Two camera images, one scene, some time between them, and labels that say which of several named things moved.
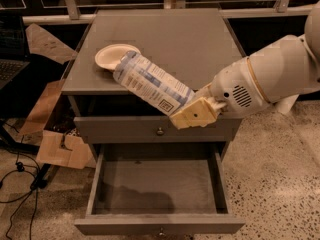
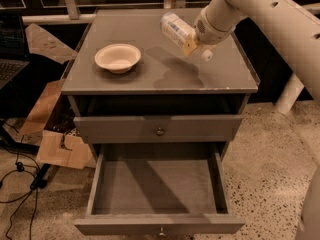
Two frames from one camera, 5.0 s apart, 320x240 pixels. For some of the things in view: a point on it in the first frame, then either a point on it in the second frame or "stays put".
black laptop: x=13 y=50 stays put
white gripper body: x=235 y=85 to x=210 y=31
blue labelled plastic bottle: x=154 y=85 to x=176 y=28
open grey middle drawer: x=159 y=189 stays put
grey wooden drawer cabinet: x=155 y=178 stays put
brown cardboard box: x=54 y=146 stays put
